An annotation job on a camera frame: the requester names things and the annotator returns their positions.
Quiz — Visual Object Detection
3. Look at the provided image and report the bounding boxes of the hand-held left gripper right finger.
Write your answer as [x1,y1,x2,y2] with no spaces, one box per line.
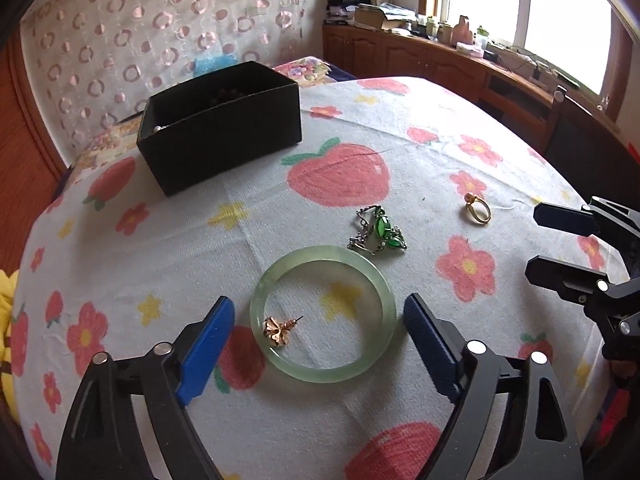
[402,292,586,480]

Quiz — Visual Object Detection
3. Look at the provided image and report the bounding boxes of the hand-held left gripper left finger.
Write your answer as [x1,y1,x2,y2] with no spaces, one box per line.
[55,296,236,480]

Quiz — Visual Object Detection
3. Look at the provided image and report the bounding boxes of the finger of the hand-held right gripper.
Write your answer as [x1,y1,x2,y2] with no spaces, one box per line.
[525,255,626,307]
[533,196,640,241]

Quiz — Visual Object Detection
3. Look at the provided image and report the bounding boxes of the pale green jade bangle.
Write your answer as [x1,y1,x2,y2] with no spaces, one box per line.
[249,246,397,386]

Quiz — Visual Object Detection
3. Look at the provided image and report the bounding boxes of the rose gold flower earring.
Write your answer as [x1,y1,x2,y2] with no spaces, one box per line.
[262,315,304,348]

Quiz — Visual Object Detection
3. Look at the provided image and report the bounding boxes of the gold ring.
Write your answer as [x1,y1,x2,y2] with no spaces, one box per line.
[461,192,492,225]

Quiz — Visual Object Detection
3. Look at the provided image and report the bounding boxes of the black cardboard box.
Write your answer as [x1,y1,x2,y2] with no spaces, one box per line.
[136,60,304,197]

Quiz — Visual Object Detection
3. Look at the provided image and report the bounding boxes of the dark chair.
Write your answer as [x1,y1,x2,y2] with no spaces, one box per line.
[542,85,621,171]

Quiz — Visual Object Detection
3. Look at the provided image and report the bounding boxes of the strawberry print cloth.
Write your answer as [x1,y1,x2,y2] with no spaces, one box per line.
[10,75,631,480]

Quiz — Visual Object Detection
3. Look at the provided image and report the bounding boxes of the white power strip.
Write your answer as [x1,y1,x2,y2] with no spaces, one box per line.
[486,42,538,72]

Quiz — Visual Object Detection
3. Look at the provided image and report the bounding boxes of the yellow cloth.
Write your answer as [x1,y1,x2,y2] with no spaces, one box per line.
[0,270,23,426]

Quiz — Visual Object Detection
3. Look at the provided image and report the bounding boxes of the pink bottle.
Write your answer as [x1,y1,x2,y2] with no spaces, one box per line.
[452,16,476,45]

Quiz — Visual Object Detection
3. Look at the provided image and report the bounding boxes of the wooden cabinet counter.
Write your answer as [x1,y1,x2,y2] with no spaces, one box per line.
[322,22,626,161]

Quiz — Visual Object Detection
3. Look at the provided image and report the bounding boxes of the brown wooden wardrobe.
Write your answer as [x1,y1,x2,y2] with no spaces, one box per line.
[0,25,71,281]

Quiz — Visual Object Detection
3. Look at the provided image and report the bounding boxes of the navy blue bed cover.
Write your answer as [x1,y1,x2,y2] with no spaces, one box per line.
[325,62,358,83]

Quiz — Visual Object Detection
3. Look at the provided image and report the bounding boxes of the blue plastic bag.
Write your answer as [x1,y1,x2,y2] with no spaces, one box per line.
[192,50,241,76]

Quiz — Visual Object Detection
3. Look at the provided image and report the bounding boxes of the dark clothes pile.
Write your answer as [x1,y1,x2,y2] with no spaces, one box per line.
[325,0,373,23]

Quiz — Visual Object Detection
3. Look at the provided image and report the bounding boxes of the wooden frame window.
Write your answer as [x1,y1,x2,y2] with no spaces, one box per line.
[425,0,636,106]

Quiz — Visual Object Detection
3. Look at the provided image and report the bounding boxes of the circle pattern wall curtain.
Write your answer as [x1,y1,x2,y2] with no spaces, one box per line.
[20,0,311,161]

